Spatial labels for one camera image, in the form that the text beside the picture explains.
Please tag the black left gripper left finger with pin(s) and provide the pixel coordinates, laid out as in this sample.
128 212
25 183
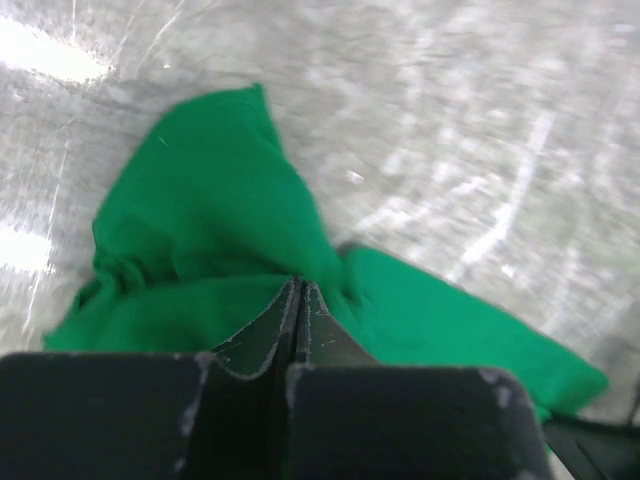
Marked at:
214 414

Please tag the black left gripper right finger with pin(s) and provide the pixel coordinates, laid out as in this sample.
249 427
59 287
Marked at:
350 417

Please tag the green t-shirt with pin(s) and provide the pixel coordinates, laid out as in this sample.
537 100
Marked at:
207 222

